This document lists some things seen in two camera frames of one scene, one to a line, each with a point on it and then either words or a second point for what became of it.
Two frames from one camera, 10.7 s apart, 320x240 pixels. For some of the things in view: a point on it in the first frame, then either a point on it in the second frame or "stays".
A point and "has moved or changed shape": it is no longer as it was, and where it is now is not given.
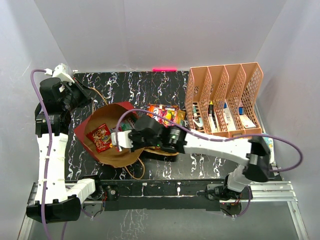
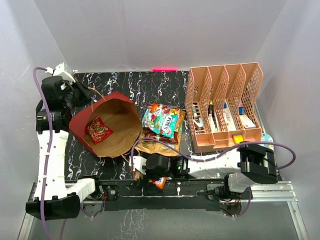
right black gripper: [135, 146] -> [148, 176]
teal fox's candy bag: [128, 124] -> [162, 119]
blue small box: [241, 110] stays
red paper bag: [110, 154] has moved or changed shape
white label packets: [229, 119] stays
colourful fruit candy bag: [173, 112] -> [159, 182]
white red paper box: [247, 122] stays
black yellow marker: [211, 108] stays
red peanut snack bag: [102, 136] -> [97, 131]
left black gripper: [88, 95] stays
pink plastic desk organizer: [224, 100] stays
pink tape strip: [164, 69] stays
